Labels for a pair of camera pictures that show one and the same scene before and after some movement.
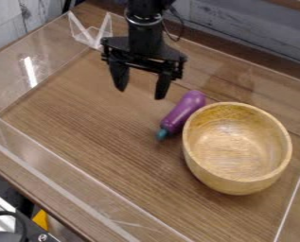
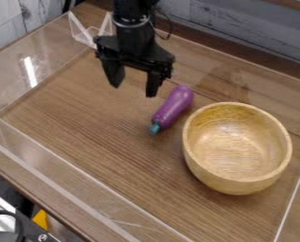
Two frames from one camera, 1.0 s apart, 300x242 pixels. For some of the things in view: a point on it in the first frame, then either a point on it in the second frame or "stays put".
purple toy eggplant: x=172 y=123 to x=173 y=107
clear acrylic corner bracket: x=90 y=36 stays put
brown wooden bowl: x=238 y=145 stays put
